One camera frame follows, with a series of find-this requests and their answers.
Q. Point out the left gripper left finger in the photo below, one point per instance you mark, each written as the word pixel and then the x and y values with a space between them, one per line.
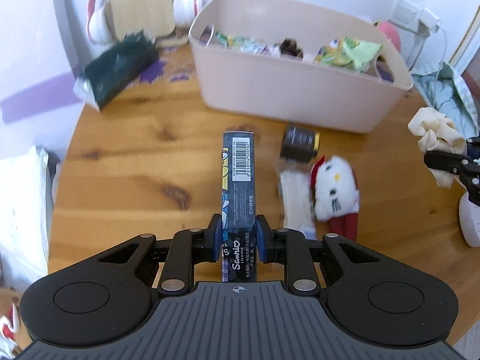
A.
pixel 184 251

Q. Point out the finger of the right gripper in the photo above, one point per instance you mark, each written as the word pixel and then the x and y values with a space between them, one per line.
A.
pixel 458 165

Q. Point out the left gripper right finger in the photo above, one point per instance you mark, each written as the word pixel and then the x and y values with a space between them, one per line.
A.
pixel 289 248

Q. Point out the cream fabric scrunchie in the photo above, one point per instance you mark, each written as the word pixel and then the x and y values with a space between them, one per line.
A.
pixel 436 132

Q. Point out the blue white patterned card box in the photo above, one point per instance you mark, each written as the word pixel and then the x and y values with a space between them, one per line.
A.
pixel 238 207

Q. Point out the white cat plush toy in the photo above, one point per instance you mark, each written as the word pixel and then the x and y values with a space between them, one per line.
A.
pixel 336 196

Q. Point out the clear wrapped white packet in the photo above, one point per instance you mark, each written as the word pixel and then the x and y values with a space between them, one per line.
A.
pixel 295 193

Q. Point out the white round device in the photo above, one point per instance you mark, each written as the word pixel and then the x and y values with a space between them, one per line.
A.
pixel 469 217

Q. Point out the light blue quilted cloth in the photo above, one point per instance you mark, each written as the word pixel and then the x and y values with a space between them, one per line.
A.
pixel 443 88

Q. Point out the black yellow small box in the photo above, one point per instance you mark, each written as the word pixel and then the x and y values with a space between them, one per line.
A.
pixel 299 144

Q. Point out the pink hamburger plush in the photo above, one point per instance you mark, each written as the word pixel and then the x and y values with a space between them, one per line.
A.
pixel 390 32

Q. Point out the green snack packet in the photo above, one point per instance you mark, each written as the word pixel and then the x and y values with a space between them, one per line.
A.
pixel 348 52

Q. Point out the purple flower table mat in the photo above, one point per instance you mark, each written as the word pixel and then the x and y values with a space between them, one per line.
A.
pixel 174 64

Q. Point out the beige plastic storage basket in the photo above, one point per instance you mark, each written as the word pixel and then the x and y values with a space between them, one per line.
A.
pixel 287 88

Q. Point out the dark green tissue pack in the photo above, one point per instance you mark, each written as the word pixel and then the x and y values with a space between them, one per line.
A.
pixel 107 75

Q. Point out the colourful snack packet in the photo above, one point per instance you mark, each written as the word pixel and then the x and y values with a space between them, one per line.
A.
pixel 249 45

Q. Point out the white red headphones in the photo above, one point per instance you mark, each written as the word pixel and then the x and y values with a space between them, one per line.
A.
pixel 99 28

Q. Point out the wooden headphone stand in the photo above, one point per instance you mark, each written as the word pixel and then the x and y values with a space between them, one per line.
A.
pixel 154 18

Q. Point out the white wall socket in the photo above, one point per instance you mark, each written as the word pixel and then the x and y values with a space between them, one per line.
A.
pixel 404 14

